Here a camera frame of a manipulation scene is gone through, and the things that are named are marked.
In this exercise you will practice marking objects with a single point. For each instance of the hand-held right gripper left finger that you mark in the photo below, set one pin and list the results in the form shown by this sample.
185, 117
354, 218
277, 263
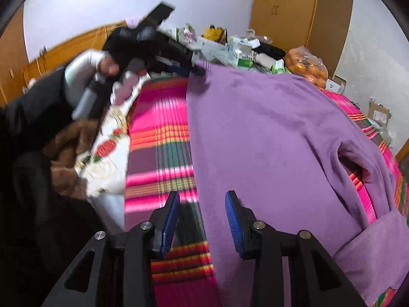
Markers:
169, 224

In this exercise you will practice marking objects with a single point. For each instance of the white floral quilt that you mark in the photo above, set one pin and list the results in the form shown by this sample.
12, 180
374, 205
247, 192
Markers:
108, 153

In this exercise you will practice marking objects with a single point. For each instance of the small white box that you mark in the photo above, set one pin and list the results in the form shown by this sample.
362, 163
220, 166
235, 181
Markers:
335, 84

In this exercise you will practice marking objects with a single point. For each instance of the wooden headboard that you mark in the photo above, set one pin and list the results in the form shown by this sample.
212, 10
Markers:
64, 48

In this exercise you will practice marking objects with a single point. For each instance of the wooden wardrobe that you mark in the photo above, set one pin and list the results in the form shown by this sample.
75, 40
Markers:
287, 16

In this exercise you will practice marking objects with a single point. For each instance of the green white medicine box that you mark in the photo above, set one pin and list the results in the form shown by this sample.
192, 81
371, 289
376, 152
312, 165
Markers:
242, 58

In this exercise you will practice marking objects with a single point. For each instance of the person's left forearm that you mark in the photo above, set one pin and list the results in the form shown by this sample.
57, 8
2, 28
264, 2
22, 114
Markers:
54, 96

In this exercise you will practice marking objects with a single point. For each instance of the brown furry cloth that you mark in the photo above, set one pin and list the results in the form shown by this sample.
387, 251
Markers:
64, 153

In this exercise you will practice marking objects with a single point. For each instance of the person's black jacket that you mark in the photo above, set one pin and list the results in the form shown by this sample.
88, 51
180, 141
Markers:
38, 230

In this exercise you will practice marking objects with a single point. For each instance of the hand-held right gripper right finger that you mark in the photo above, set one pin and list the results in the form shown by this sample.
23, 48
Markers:
233, 224

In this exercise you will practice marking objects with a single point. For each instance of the purple fleece sweater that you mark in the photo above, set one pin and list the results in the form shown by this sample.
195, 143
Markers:
271, 166

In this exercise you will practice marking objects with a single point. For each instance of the brown cardboard box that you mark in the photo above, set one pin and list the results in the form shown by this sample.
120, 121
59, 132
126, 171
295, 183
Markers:
378, 112

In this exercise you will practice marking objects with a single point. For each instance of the pink green plaid bed sheet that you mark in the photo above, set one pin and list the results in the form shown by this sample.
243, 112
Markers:
159, 128

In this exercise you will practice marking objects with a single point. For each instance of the bag of oranges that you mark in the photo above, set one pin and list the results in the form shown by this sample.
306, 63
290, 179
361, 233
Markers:
306, 67

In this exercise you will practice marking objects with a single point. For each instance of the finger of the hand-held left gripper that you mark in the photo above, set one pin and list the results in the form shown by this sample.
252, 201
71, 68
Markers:
169, 62
191, 69

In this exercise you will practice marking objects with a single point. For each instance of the yellow bag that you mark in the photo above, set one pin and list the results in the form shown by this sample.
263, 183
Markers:
214, 33

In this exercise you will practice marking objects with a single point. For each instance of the person's left hand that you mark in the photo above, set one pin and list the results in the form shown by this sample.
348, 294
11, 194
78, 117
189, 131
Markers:
126, 83

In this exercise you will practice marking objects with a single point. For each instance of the black cloth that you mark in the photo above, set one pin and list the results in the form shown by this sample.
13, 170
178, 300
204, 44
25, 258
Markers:
271, 51

